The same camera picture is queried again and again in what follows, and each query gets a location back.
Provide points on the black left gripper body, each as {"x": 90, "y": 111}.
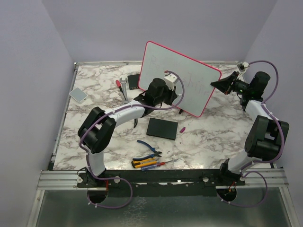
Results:
{"x": 168, "y": 95}

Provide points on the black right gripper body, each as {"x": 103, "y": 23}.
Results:
{"x": 238, "y": 86}

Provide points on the pink framed whiteboard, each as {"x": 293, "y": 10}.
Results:
{"x": 195, "y": 75}

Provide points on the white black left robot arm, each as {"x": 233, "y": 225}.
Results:
{"x": 96, "y": 131}

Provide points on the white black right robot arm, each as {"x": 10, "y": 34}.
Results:
{"x": 266, "y": 138}

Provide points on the red blue screwdriver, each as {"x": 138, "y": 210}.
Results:
{"x": 153, "y": 166}

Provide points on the yellow black utility knife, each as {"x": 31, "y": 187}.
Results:
{"x": 143, "y": 163}

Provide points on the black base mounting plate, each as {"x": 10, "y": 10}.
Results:
{"x": 158, "y": 183}

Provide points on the small white square box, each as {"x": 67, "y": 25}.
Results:
{"x": 78, "y": 95}

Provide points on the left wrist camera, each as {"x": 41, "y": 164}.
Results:
{"x": 170, "y": 79}

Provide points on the black flat network switch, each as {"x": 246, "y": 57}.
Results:
{"x": 162, "y": 129}

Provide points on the black rear network switch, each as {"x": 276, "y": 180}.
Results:
{"x": 133, "y": 81}

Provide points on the black handled wire stripper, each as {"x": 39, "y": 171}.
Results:
{"x": 135, "y": 122}

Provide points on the red handled wrench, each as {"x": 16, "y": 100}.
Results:
{"x": 121, "y": 84}

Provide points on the blue handled cutting pliers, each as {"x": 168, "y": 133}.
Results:
{"x": 157, "y": 153}

